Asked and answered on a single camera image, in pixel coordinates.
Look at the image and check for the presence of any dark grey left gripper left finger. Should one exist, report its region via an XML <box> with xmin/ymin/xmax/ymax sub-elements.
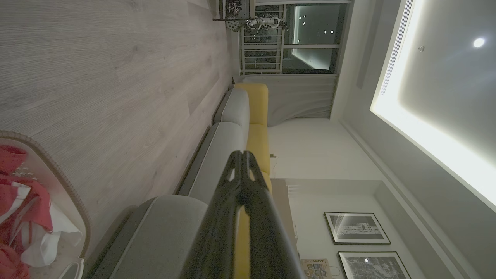
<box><xmin>180</xmin><ymin>151</ymin><xmax>245</xmax><ymax>279</ymax></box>

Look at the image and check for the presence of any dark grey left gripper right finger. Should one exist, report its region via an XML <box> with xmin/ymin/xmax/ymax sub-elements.
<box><xmin>244</xmin><ymin>151</ymin><xmax>307</xmax><ymax>279</ymax></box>

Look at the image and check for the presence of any red white striped garment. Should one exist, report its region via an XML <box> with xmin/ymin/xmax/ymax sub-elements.
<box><xmin>0</xmin><ymin>174</ymin><xmax>83</xmax><ymax>268</ymax></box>

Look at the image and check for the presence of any red cloth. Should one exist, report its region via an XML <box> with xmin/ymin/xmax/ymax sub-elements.
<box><xmin>0</xmin><ymin>145</ymin><xmax>31</xmax><ymax>279</ymax></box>

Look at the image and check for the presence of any grey and yellow sofa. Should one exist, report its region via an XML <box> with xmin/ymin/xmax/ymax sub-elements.
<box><xmin>87</xmin><ymin>83</ymin><xmax>274</xmax><ymax>279</ymax></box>

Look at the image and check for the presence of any black framed photo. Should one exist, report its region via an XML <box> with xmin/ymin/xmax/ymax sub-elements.
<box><xmin>338</xmin><ymin>251</ymin><xmax>412</xmax><ymax>279</ymax></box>
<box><xmin>324</xmin><ymin>212</ymin><xmax>391</xmax><ymax>246</ymax></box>

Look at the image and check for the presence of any grey window curtain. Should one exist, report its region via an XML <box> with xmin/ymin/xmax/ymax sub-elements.
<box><xmin>232</xmin><ymin>74</ymin><xmax>338</xmax><ymax>126</ymax></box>

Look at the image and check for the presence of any white balcony railing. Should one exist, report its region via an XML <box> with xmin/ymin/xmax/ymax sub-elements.
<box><xmin>239</xmin><ymin>5</ymin><xmax>286</xmax><ymax>75</ymax></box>

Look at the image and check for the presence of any white wheeled robot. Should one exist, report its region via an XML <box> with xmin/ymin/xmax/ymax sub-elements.
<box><xmin>225</xmin><ymin>0</ymin><xmax>288</xmax><ymax>33</ymax></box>

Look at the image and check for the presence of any dark glass window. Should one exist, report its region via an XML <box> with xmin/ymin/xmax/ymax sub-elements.
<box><xmin>282</xmin><ymin>3</ymin><xmax>346</xmax><ymax>74</ymax></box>

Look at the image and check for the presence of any long ceiling air vent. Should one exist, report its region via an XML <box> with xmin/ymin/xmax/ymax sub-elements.
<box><xmin>379</xmin><ymin>0</ymin><xmax>414</xmax><ymax>96</ymax></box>

